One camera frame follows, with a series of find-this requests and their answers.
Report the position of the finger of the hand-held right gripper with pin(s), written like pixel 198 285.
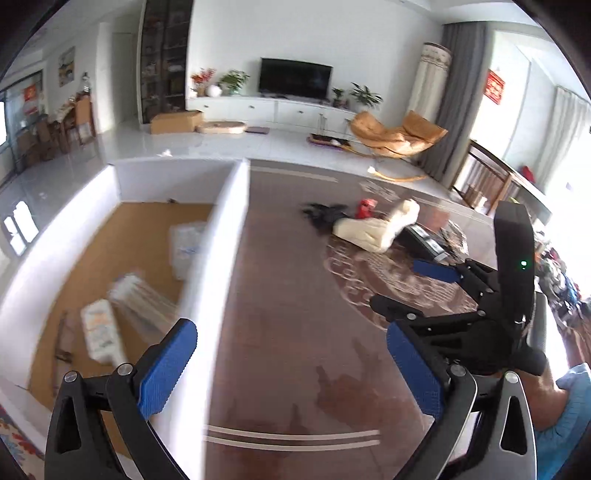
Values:
pixel 397 308
pixel 436 271

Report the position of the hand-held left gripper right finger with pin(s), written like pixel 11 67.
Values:
pixel 415 369

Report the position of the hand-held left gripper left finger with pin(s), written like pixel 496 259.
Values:
pixel 168 364

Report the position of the black printed box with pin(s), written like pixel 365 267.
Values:
pixel 422 242

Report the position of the rhinestone bow hair clip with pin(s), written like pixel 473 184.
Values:
pixel 455 237

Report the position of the white knitted glove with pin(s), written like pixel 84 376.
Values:
pixel 404 211

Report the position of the bag of bamboo skewers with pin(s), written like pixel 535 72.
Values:
pixel 143 300

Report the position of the white packet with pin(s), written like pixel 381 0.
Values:
pixel 104 332

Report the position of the smooth cream cloth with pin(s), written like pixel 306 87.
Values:
pixel 364 233

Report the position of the large white box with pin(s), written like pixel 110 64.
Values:
pixel 226 221

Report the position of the person's right forearm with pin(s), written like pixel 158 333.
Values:
pixel 547 397

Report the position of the dark wooden bench chair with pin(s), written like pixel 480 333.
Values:
pixel 485 180

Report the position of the red cloth on sill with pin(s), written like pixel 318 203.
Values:
pixel 529 173

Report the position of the black hair claw clip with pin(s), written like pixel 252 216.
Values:
pixel 325 214

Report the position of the white sheer curtain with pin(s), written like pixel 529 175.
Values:
pixel 570 134

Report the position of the tan leather rocking chair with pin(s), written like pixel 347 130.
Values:
pixel 383 136

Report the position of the grey curtain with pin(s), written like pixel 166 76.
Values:
pixel 457 92

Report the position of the floral patterned cushion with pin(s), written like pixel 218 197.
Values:
pixel 18 443

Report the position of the covered standing air conditioner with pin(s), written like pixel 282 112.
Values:
pixel 431 83

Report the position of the broad leaf potted plant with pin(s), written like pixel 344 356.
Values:
pixel 364 94

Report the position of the small potted plant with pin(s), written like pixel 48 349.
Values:
pixel 338 97

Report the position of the white crumpled paper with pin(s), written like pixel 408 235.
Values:
pixel 166 153

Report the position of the dark flat floor pad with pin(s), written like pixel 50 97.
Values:
pixel 257 130

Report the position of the black flat television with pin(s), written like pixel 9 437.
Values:
pixel 295 78

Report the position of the white television cabinet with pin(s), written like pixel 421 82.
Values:
pixel 258 110

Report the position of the brown cardboard box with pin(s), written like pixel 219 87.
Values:
pixel 175 122

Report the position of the oval cat scratcher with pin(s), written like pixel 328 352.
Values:
pixel 221 127

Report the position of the dark wooden dining chair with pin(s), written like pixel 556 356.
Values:
pixel 27 150
pixel 46 136

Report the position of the light backed dining chair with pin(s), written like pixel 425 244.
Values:
pixel 85 113

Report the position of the white round vase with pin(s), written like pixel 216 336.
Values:
pixel 214 91

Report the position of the bushy green potted plant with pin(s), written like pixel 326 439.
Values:
pixel 233 81

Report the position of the red flower arrangement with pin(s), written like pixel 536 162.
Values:
pixel 202 78

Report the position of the red door sign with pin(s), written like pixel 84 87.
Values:
pixel 31 99

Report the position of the dark glass display cabinet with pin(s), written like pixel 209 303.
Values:
pixel 164 60

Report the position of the red wall hanging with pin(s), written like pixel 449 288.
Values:
pixel 495 86

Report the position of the framed wall painting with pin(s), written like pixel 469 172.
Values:
pixel 67 67

